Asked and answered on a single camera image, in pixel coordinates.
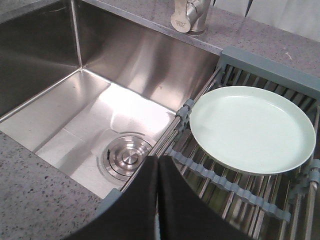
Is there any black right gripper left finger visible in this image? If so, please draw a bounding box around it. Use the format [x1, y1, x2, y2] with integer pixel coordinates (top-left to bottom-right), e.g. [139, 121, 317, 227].
[66, 156, 158, 240]

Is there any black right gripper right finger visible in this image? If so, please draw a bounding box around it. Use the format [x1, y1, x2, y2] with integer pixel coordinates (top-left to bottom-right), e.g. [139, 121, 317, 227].
[158, 155, 250, 240]

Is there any stainless steel faucet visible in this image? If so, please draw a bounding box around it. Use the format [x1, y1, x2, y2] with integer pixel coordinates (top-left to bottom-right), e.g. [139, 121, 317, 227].
[170, 0, 211, 35]

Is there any grey metal dish rack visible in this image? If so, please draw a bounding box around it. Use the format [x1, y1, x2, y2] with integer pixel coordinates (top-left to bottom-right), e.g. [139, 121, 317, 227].
[96, 47, 320, 240]

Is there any light green round plate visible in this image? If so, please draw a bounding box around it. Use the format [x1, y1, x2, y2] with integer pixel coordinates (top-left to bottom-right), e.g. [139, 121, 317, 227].
[189, 86, 316, 175]

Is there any stainless steel sink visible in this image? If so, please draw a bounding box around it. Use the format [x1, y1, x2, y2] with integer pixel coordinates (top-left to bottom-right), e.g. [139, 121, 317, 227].
[0, 0, 221, 198]

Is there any round steel sink drain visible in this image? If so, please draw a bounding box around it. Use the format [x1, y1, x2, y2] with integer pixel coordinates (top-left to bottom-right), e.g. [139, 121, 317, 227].
[97, 132, 156, 181]

